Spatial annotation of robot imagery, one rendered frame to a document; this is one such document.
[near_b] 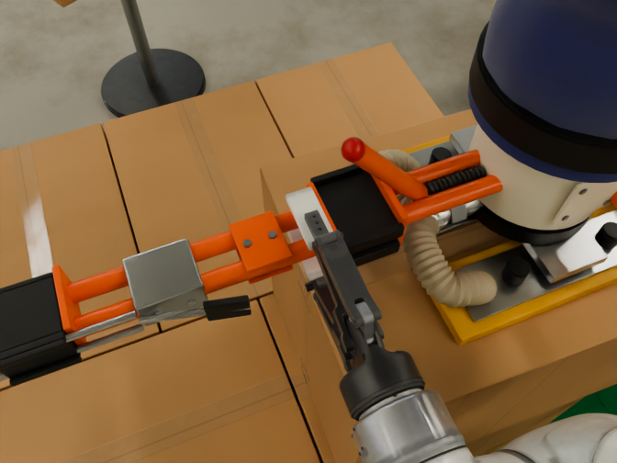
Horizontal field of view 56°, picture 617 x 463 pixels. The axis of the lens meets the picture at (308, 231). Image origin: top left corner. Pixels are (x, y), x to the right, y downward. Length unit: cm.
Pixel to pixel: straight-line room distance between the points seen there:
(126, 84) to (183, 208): 115
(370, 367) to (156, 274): 23
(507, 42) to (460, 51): 198
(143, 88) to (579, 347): 193
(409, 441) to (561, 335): 32
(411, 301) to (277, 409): 44
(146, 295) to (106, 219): 76
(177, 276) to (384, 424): 25
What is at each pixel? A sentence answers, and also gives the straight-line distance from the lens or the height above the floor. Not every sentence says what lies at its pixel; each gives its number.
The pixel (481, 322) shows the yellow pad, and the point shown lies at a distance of 73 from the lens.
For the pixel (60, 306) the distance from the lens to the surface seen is 61.
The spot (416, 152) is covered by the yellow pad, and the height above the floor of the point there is 97.
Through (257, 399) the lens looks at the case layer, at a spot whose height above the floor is 54.
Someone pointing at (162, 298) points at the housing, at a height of 109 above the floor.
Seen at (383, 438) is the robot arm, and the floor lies 111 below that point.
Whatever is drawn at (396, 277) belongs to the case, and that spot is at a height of 95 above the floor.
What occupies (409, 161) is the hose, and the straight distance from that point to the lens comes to 78.
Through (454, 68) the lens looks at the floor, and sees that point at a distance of 248.
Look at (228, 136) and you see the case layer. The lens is 143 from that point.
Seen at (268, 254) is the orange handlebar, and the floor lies 109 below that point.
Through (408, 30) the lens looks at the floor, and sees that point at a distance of 262.
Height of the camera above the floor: 160
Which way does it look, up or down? 57 degrees down
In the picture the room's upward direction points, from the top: straight up
